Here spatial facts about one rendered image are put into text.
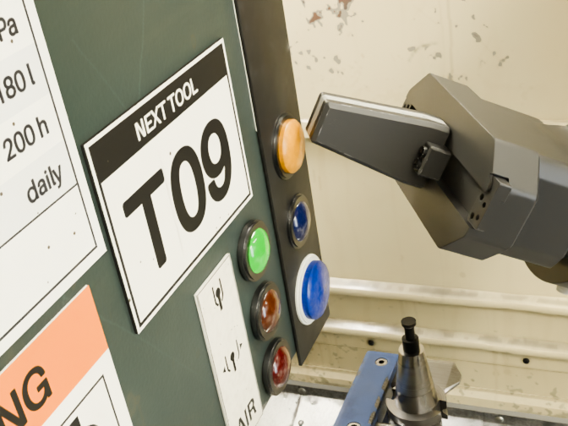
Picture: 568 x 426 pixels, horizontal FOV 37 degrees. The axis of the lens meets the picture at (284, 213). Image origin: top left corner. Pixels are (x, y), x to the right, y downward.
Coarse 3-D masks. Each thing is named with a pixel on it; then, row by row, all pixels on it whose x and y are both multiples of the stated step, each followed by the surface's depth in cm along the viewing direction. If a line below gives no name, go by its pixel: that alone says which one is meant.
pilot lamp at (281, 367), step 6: (282, 348) 39; (276, 354) 38; (282, 354) 39; (288, 354) 39; (276, 360) 38; (282, 360) 39; (288, 360) 39; (276, 366) 38; (282, 366) 39; (288, 366) 39; (276, 372) 38; (282, 372) 39; (288, 372) 39; (276, 378) 38; (282, 378) 39; (276, 384) 39; (282, 384) 39
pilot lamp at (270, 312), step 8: (272, 296) 37; (264, 304) 37; (272, 304) 37; (280, 304) 38; (264, 312) 37; (272, 312) 37; (280, 312) 38; (264, 320) 37; (272, 320) 37; (264, 328) 37; (272, 328) 38
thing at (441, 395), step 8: (440, 392) 88; (392, 400) 88; (440, 400) 87; (392, 408) 87; (440, 408) 88; (392, 416) 87; (400, 416) 86; (408, 416) 86; (416, 416) 86; (424, 416) 86; (432, 416) 86; (440, 416) 86; (400, 424) 87; (408, 424) 86; (416, 424) 86; (424, 424) 86; (432, 424) 86; (440, 424) 87
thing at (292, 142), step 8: (288, 120) 38; (296, 120) 39; (288, 128) 38; (296, 128) 38; (280, 136) 38; (288, 136) 38; (296, 136) 38; (280, 144) 37; (288, 144) 38; (296, 144) 38; (304, 144) 39; (280, 152) 38; (288, 152) 38; (296, 152) 38; (280, 160) 38; (288, 160) 38; (296, 160) 38; (288, 168) 38; (296, 168) 39
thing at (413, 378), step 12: (420, 348) 85; (408, 360) 84; (420, 360) 84; (408, 372) 84; (420, 372) 84; (396, 384) 87; (408, 384) 85; (420, 384) 85; (432, 384) 86; (396, 396) 87; (408, 396) 86; (420, 396) 85; (432, 396) 86; (408, 408) 86; (420, 408) 86; (432, 408) 86
